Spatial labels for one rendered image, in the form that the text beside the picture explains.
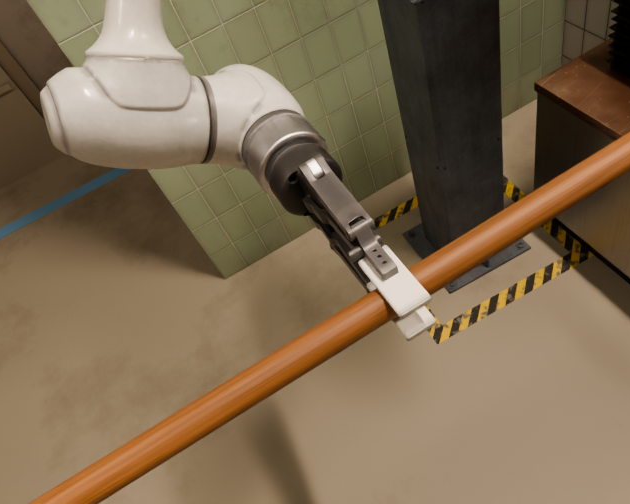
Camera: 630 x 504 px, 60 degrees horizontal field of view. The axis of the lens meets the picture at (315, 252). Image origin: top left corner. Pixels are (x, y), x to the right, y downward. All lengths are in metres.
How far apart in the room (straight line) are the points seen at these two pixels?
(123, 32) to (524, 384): 1.44
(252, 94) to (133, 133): 0.14
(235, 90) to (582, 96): 1.13
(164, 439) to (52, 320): 2.09
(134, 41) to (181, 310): 1.66
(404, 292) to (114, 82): 0.35
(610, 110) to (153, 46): 1.21
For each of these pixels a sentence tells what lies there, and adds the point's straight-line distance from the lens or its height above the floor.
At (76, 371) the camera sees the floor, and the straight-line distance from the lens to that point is 2.32.
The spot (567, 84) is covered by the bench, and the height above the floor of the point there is 0.58.
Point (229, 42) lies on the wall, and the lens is 1.68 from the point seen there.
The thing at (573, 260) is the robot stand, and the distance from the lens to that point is 1.98.
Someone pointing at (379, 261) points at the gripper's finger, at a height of 1.23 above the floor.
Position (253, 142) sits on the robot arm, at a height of 1.23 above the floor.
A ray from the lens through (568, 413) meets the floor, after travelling 1.72.
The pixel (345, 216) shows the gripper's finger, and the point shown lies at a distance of 0.48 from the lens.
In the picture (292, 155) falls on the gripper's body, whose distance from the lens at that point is 0.58.
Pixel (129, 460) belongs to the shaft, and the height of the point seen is 1.20.
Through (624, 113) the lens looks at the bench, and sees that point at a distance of 1.58.
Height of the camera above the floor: 1.60
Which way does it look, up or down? 49 degrees down
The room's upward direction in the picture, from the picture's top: 25 degrees counter-clockwise
